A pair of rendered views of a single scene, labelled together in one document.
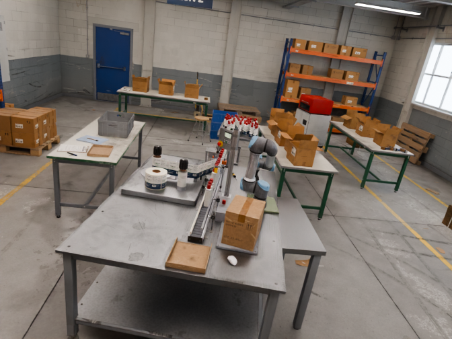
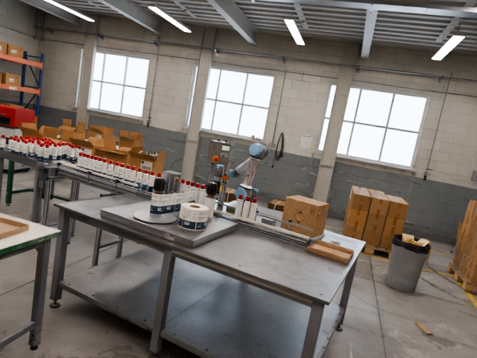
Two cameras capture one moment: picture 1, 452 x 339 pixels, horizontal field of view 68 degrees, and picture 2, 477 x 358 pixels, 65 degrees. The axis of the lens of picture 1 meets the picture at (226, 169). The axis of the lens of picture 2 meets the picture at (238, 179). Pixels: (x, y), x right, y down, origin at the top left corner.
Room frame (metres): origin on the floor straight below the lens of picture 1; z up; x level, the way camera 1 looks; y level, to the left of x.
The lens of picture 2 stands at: (1.62, 2.94, 1.65)
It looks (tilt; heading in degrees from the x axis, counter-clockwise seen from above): 8 degrees down; 292
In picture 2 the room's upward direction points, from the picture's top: 10 degrees clockwise
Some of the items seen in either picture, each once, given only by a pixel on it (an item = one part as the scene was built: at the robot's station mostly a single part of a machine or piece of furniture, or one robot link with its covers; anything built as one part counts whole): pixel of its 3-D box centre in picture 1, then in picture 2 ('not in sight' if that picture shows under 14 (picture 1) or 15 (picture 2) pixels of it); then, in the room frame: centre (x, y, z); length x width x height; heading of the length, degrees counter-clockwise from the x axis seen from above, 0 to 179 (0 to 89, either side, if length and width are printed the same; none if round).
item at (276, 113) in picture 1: (277, 120); (38, 138); (6.17, -0.83, 0.97); 0.45 x 0.40 x 0.37; 98
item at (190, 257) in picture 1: (190, 253); (330, 250); (1.89, 0.16, 0.85); 0.30 x 0.26 x 0.04; 177
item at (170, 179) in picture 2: (210, 161); (171, 187); (3.31, 0.18, 1.01); 0.14 x 0.13 x 0.26; 177
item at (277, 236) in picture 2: (211, 192); (215, 215); (2.88, 0.11, 0.85); 1.65 x 0.11 x 0.05; 177
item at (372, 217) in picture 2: not in sight; (371, 219); (1.72, -3.77, 0.45); 1.20 x 0.84 x 0.89; 98
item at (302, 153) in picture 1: (302, 149); (147, 162); (4.44, -1.01, 0.97); 0.51 x 0.39 x 0.37; 101
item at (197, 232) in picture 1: (211, 192); (215, 214); (2.88, 0.11, 0.86); 1.65 x 0.08 x 0.04; 177
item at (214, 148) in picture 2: (229, 138); (219, 152); (2.99, 0.02, 1.38); 0.17 x 0.10 x 0.19; 52
